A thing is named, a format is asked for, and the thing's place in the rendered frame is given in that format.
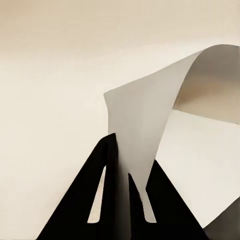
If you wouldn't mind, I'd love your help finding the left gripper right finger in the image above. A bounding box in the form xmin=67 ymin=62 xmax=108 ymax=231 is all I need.
xmin=128 ymin=160 xmax=210 ymax=240

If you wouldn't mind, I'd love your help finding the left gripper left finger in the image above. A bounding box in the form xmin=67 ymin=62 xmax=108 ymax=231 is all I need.
xmin=36 ymin=133 xmax=116 ymax=240

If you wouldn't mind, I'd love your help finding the paper coffee filter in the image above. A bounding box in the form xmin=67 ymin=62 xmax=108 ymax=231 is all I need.
xmin=103 ymin=44 xmax=240 ymax=240

